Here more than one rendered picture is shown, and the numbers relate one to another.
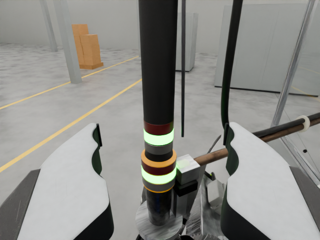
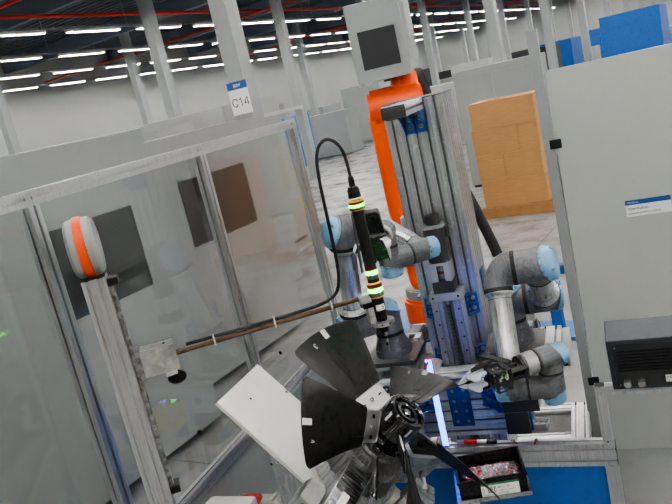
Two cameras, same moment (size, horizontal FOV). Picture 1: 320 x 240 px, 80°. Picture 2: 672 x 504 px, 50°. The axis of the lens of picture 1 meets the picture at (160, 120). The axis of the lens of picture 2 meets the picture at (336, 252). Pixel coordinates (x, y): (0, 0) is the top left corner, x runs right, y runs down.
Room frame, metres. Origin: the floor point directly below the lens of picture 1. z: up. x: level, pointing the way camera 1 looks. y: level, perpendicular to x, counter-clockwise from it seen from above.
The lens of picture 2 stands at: (2.12, 0.40, 2.10)
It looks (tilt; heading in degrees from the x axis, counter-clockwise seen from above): 12 degrees down; 194
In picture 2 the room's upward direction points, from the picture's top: 13 degrees counter-clockwise
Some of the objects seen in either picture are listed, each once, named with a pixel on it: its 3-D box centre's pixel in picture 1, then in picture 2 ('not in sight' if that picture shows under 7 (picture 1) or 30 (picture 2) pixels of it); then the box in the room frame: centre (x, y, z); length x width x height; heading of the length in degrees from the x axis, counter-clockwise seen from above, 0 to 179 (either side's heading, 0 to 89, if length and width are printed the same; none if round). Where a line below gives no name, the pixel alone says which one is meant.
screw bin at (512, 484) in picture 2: not in sight; (490, 473); (0.02, 0.20, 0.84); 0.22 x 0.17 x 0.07; 97
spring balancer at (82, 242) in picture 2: not in sight; (84, 247); (0.50, -0.65, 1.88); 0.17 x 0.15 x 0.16; 171
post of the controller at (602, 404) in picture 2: not in sight; (603, 412); (-0.08, 0.58, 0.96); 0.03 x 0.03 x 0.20; 81
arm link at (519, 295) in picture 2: not in sight; (509, 300); (-0.60, 0.35, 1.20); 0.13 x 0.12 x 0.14; 87
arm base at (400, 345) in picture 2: not in sight; (391, 340); (-0.66, -0.15, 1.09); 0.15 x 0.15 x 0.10
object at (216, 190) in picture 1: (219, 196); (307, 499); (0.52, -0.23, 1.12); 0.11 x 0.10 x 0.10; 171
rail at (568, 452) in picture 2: not in sight; (477, 454); (-0.15, 0.16, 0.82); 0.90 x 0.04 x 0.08; 81
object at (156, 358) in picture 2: not in sight; (157, 358); (0.46, -0.56, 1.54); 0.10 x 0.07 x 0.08; 116
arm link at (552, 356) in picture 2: not in sight; (549, 357); (-0.07, 0.44, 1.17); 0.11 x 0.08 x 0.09; 118
